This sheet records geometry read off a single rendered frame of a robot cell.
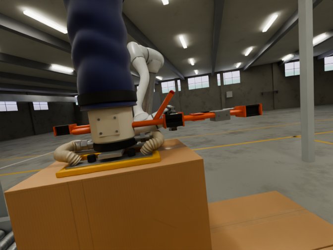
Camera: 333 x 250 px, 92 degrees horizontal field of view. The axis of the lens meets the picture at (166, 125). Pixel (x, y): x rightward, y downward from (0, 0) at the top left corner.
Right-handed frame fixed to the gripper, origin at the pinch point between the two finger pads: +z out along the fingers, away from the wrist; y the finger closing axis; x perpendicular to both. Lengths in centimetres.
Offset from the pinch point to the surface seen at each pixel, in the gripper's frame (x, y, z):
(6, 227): 100, 53, -30
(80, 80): 33.2, -18.1, 8.6
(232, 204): -31, 54, -14
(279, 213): -49, 54, -1
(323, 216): -138, 108, -52
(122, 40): 17.5, -32.2, 4.3
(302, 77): -243, -31, -167
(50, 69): 462, -263, -845
